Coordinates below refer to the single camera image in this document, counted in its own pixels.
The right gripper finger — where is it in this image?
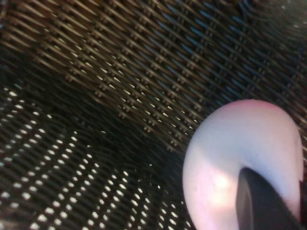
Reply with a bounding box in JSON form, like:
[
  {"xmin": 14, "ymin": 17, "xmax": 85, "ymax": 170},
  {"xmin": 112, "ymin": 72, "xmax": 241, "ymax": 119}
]
[{"xmin": 236, "ymin": 167, "xmax": 304, "ymax": 230}]

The pink toy peach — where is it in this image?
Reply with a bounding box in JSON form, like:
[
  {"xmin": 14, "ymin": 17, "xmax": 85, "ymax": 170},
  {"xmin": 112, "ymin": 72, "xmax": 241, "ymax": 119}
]
[{"xmin": 182, "ymin": 98, "xmax": 305, "ymax": 230}]

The dark brown wicker basket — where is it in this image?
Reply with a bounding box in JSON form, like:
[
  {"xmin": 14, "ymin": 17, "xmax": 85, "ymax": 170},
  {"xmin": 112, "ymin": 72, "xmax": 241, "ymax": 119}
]
[{"xmin": 0, "ymin": 0, "xmax": 307, "ymax": 230}]

